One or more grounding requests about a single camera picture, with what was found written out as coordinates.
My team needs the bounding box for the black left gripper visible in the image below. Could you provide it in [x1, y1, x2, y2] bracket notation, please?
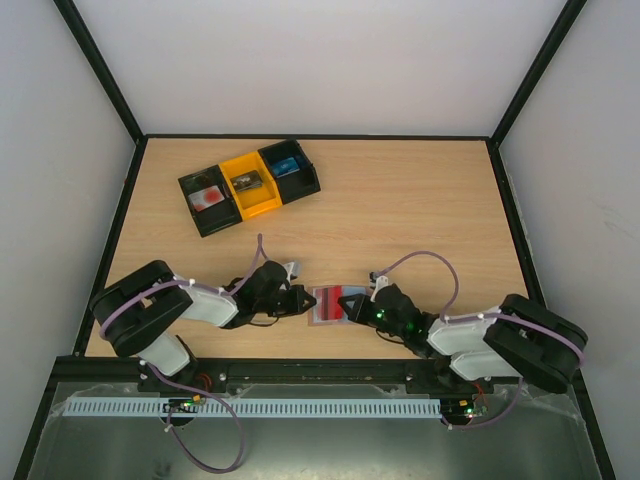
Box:
[256, 285, 316, 318]

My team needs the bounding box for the black VIP card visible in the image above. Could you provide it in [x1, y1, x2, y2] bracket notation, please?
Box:
[231, 170, 263, 193]

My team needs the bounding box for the red white credit card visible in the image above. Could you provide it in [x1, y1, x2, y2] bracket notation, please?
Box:
[188, 185, 226, 212]

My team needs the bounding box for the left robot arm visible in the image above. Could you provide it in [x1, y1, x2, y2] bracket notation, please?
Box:
[89, 260, 316, 377]

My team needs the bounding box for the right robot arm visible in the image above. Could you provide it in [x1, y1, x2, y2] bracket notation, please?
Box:
[337, 284, 588, 394]

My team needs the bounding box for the blue card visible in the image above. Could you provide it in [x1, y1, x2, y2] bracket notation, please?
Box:
[271, 156, 300, 178]

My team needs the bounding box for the black bin right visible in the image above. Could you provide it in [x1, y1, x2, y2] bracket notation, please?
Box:
[258, 139, 321, 204]

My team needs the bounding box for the black bin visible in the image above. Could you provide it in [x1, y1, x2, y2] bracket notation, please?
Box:
[178, 165, 242, 237]
[258, 139, 321, 204]

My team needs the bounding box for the yellow bin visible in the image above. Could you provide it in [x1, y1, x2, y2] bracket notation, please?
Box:
[219, 151, 283, 221]

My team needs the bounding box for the black bin left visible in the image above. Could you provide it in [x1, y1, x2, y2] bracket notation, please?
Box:
[178, 165, 242, 237]

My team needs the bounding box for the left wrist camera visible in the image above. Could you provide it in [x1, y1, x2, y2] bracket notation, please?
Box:
[283, 261, 301, 283]

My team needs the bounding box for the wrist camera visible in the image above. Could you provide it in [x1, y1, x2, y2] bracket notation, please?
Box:
[369, 272, 389, 290]
[283, 261, 301, 283]

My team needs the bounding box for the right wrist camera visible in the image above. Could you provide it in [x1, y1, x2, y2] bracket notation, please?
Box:
[369, 272, 389, 290]

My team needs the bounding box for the slotted cable duct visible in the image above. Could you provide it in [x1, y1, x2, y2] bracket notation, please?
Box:
[61, 397, 441, 419]

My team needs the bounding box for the black aluminium frame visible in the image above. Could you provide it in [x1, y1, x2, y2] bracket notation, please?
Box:
[0, 0, 640, 480]

